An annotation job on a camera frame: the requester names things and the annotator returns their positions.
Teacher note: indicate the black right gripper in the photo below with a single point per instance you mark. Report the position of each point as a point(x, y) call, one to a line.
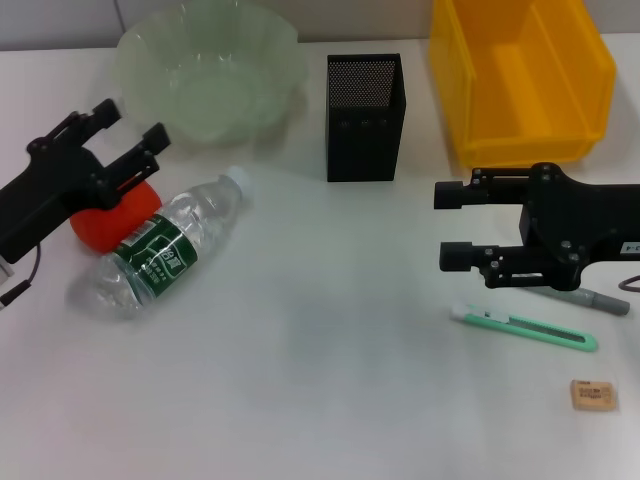
point(590, 220)

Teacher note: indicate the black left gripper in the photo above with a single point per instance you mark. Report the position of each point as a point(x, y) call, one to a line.
point(55, 195)

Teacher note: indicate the orange fruit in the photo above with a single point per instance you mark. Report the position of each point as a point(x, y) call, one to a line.
point(95, 231)

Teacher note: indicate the clear green-label water bottle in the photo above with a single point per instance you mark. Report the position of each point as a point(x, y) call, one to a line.
point(165, 242)

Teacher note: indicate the green utility knife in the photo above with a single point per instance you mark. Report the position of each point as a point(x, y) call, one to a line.
point(530, 332)

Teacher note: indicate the grey marker pen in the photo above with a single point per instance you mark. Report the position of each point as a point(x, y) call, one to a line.
point(607, 302)

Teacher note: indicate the beige eraser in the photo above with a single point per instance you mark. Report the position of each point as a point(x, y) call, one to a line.
point(594, 396)

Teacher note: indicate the translucent green fruit plate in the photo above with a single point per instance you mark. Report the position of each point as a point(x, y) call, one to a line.
point(210, 75)

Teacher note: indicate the black mesh pen holder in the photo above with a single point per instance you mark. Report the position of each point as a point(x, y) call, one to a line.
point(362, 145)

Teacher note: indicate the yellow plastic bin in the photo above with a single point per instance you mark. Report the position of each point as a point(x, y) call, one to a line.
point(525, 75)

